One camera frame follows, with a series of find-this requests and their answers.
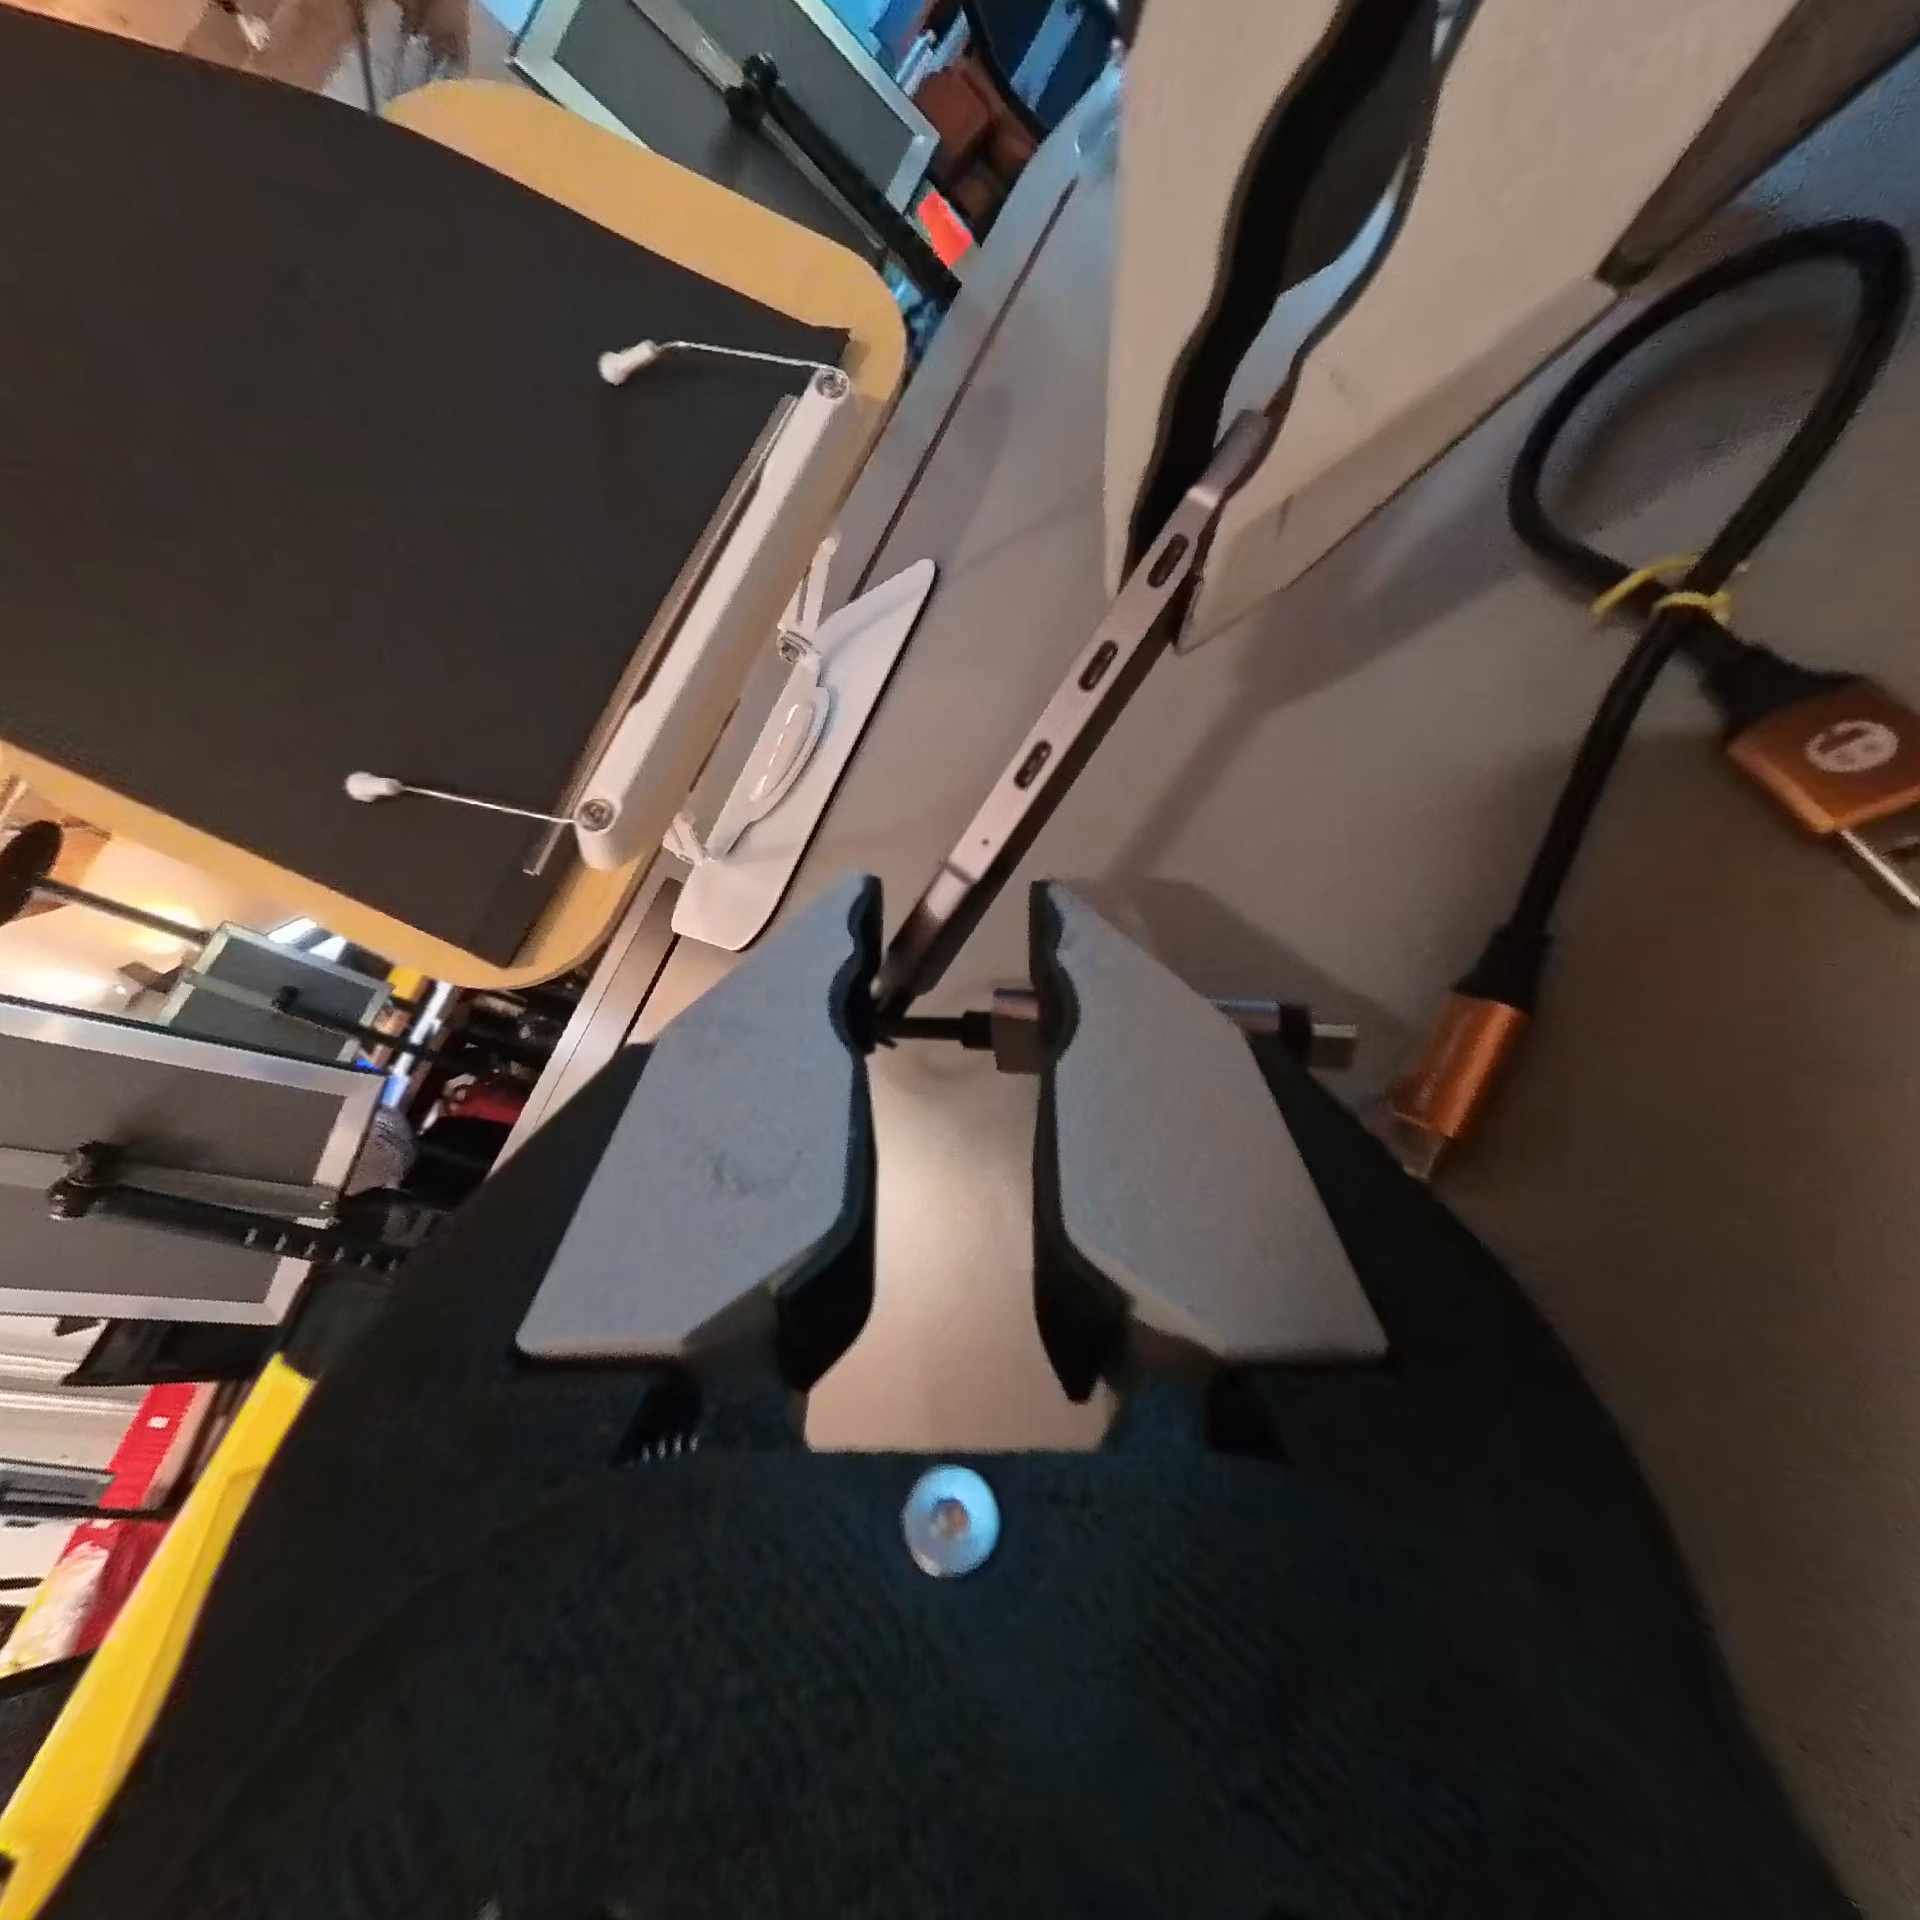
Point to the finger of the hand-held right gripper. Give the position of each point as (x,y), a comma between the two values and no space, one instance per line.
(1184,181)
(1544,150)

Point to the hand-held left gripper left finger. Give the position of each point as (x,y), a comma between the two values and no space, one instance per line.
(675,1200)

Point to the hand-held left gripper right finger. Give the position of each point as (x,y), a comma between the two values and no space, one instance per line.
(1201,1200)

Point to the grey usb hub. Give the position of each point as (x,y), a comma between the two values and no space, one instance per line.
(1050,758)

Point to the red box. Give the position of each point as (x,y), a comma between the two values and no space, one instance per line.
(944,224)

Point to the wooden board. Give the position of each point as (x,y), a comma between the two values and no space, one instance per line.
(675,202)

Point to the metal framed grey panel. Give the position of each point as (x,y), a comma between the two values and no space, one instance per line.
(150,1110)
(660,45)

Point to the white stand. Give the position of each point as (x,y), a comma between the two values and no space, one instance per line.
(878,630)

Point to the black round lamp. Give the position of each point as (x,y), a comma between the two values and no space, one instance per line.
(27,870)

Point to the black sheet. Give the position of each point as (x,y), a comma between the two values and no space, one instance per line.
(375,495)

